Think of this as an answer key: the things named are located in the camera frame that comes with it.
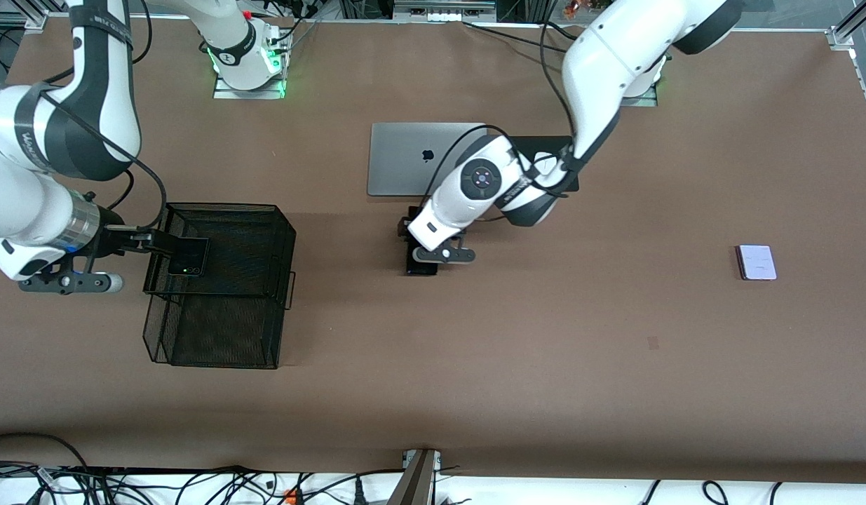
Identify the small black flip phone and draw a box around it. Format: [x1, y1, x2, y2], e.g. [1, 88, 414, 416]
[168, 237, 210, 277]

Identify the long black smartphone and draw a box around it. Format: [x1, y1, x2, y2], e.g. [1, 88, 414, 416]
[405, 238, 438, 276]

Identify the lavender flip phone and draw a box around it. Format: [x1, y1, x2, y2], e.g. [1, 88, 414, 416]
[736, 244, 778, 281]

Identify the silver closed laptop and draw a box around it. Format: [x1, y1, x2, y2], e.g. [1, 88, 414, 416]
[367, 122, 489, 197]

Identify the black mesh two-tier tray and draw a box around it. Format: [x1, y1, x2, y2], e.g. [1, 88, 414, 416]
[142, 202, 297, 370]

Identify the black mouse pad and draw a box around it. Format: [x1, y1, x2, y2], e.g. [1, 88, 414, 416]
[508, 135, 580, 194]

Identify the white power strip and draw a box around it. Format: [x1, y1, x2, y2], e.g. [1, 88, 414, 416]
[393, 0, 498, 23]

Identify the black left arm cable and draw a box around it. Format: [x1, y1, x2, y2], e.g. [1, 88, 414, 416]
[422, 18, 588, 204]

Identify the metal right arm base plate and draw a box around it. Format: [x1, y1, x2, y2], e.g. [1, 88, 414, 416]
[213, 32, 287, 100]

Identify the black table cable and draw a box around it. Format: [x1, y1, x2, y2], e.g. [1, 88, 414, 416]
[463, 21, 570, 51]

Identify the black arched floor cable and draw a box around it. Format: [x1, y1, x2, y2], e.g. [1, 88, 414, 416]
[0, 432, 90, 469]

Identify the metal camera post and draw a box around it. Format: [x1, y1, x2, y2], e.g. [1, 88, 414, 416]
[386, 449, 442, 505]

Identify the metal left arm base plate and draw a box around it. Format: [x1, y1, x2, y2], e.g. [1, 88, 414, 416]
[618, 84, 659, 107]

